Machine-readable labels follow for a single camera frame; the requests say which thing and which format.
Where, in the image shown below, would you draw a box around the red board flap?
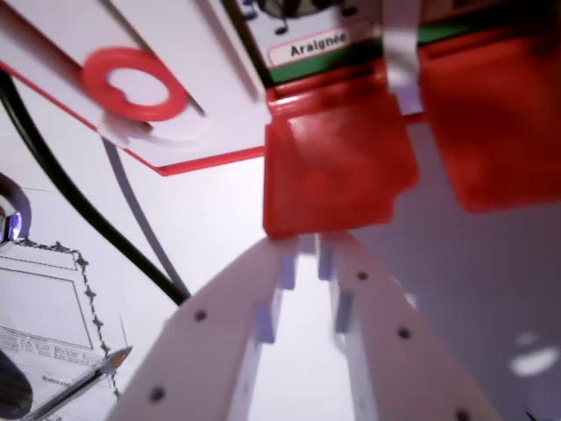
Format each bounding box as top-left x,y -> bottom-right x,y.
418,25 -> 561,214
262,85 -> 420,240

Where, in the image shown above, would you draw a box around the spider picture card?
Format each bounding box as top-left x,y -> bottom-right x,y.
237,0 -> 386,85

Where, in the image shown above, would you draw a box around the clear ballpoint pen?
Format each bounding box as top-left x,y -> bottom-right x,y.
25,345 -> 133,421

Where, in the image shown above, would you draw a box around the printed paper sheet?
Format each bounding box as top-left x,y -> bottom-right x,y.
0,188 -> 132,421

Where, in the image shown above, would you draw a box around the black headphones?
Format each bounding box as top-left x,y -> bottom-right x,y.
0,348 -> 35,416

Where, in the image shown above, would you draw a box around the red and white game board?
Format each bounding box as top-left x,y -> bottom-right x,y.
0,0 -> 561,240

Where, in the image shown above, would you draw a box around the grey cable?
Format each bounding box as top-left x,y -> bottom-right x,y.
103,139 -> 185,290

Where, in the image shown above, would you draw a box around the long black cable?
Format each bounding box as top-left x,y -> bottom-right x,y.
0,69 -> 192,306

